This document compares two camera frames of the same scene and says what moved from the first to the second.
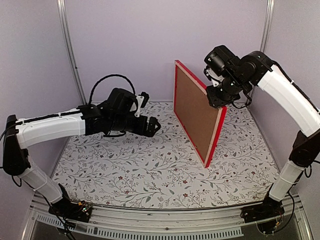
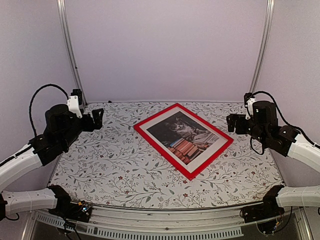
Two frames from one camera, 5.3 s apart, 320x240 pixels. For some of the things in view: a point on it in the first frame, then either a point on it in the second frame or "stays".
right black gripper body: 224,96 → 240,129
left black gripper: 141,129 → 97,120
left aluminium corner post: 63,13 stays
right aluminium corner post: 268,21 stays
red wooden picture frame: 200,121 → 189,175
